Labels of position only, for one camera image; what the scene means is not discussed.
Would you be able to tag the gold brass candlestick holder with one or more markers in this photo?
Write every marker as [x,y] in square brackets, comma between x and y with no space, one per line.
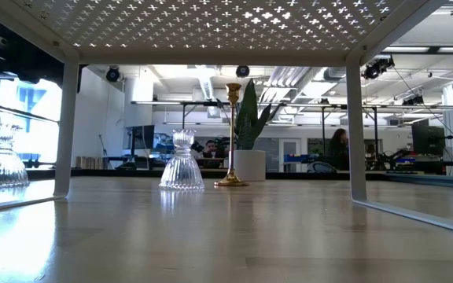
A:
[231,181]

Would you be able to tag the clear ribbed glass candle holder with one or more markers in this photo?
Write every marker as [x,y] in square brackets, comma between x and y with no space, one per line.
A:
[181,173]
[1,169]

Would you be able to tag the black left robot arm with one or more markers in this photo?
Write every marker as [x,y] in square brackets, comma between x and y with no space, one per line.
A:
[14,59]

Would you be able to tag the person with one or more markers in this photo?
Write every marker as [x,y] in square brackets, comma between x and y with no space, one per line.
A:
[338,151]
[211,149]

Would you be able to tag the green snake plant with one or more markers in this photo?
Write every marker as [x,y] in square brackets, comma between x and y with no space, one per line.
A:
[250,118]

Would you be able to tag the white plant pot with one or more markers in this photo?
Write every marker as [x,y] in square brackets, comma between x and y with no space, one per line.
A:
[252,165]

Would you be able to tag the round black ceiling speaker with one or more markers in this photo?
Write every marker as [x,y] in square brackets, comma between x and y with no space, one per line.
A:
[242,70]
[112,74]

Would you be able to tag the white perforated metal shelf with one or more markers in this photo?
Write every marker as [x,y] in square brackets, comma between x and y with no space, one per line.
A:
[214,59]

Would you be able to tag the black computer monitor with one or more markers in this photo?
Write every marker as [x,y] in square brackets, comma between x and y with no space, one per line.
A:
[427,139]
[142,137]

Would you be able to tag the wooden block row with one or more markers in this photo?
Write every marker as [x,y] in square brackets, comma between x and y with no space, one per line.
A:
[89,163]

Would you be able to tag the ceiling light bar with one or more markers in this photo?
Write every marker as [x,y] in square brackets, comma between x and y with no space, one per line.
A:
[407,49]

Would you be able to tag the black aluminium table frame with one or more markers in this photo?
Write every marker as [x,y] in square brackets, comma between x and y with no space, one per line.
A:
[309,175]

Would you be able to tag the black ceiling camera cluster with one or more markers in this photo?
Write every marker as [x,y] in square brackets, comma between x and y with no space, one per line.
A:
[378,67]

